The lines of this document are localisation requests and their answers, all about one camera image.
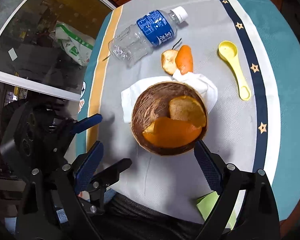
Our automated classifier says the white paper napkin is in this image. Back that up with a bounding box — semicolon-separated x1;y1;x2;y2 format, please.
121;70;218;123

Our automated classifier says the clear plastic water bottle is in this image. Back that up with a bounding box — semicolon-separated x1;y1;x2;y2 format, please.
108;6;188;67

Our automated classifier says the brown coconut shell bowl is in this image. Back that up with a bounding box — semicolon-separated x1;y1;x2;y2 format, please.
131;81;208;156

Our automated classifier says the brown orange peel piece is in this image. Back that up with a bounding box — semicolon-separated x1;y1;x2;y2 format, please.
169;96;207;127

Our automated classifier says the yellow plastic measuring spoon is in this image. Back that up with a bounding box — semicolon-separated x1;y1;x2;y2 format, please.
218;41;251;101

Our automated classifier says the teal white tablecloth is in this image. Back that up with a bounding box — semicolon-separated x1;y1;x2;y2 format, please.
76;0;300;223

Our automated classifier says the glass sliding door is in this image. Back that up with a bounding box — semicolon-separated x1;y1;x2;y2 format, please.
0;0;113;101

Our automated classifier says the small orange peel piece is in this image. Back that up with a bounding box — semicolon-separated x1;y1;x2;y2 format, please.
175;45;193;75

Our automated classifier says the green white plastic bag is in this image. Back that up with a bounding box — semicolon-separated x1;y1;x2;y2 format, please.
55;21;95;67

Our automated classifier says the large orange peel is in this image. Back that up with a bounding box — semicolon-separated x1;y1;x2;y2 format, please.
142;117;202;148

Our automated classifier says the pale orange peel piece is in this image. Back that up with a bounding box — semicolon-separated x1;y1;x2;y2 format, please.
161;50;178;75

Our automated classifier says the green paper sheet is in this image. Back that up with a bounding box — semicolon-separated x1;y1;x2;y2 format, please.
196;191;236;230

